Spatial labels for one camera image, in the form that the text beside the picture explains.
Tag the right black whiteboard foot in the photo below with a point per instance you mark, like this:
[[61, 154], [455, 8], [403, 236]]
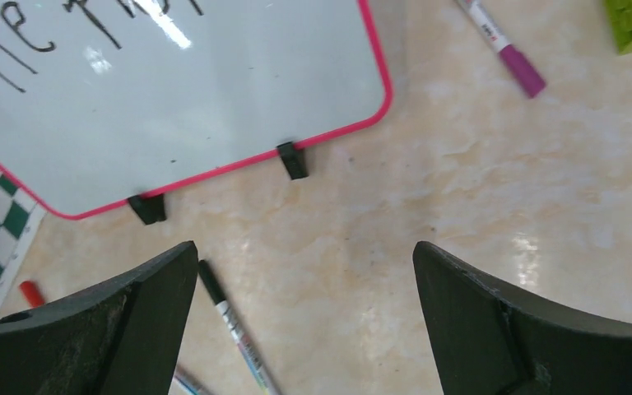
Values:
[[294, 160]]

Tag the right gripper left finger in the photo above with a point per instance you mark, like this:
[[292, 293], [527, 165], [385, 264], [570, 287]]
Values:
[[120, 336]]

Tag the black whiteboard foot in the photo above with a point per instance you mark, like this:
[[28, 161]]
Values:
[[149, 210], [294, 160]]

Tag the left black whiteboard foot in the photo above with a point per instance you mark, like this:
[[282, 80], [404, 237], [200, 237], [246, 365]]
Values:
[[149, 210]]

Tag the red whiteboard marker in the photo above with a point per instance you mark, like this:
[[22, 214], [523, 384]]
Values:
[[32, 294]]

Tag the purple whiteboard marker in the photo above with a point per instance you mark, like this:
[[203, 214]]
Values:
[[518, 65]]

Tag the pink framed whiteboard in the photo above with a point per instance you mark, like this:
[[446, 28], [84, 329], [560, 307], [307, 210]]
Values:
[[101, 101]]

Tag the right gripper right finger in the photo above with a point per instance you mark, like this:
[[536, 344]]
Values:
[[489, 336]]

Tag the blue whiteboard marker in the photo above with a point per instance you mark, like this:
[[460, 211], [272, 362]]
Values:
[[188, 383]]

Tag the black whiteboard marker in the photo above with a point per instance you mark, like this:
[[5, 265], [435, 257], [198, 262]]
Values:
[[240, 337]]

